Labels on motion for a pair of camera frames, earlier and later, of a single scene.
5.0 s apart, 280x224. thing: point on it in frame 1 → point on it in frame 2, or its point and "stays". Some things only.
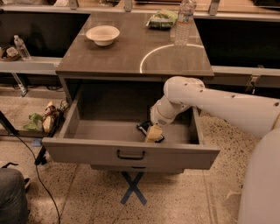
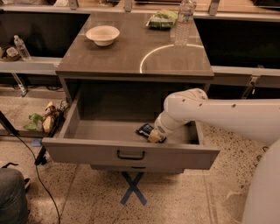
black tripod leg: (40, 160) stays
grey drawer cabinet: (113, 73) stays
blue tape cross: (133, 187) stays
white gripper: (157, 117) → (160, 128)
